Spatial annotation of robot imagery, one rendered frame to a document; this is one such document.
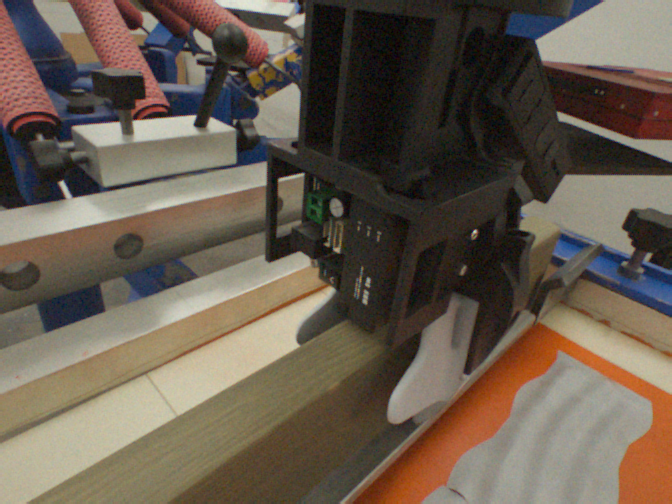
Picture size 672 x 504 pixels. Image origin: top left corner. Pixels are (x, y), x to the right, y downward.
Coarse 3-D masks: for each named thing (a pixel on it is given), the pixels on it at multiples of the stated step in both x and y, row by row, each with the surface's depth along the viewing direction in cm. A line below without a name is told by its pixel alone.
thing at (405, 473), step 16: (400, 464) 26; (416, 464) 26; (384, 480) 25; (400, 480) 25; (416, 480) 25; (432, 480) 25; (368, 496) 24; (384, 496) 24; (400, 496) 24; (416, 496) 24
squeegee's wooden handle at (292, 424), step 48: (528, 288) 33; (336, 336) 20; (384, 336) 20; (240, 384) 17; (288, 384) 17; (336, 384) 17; (384, 384) 21; (192, 432) 15; (240, 432) 15; (288, 432) 16; (336, 432) 19; (96, 480) 13; (144, 480) 13; (192, 480) 13; (240, 480) 15; (288, 480) 18
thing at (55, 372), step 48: (192, 288) 33; (240, 288) 33; (288, 288) 37; (576, 288) 41; (48, 336) 27; (96, 336) 27; (144, 336) 28; (192, 336) 31; (0, 384) 24; (48, 384) 25; (96, 384) 27; (0, 432) 24
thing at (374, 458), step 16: (528, 320) 33; (512, 336) 31; (496, 352) 29; (480, 368) 28; (384, 432) 23; (400, 432) 23; (416, 432) 23; (368, 448) 22; (384, 448) 22; (400, 448) 22; (352, 464) 21; (368, 464) 21; (384, 464) 22; (336, 480) 20; (352, 480) 20; (368, 480) 21; (320, 496) 20; (336, 496) 20; (352, 496) 20
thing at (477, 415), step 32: (512, 352) 36; (544, 352) 36; (576, 352) 37; (480, 384) 32; (512, 384) 33; (640, 384) 34; (448, 416) 29; (480, 416) 30; (416, 448) 27; (448, 448) 27; (640, 448) 29; (640, 480) 27
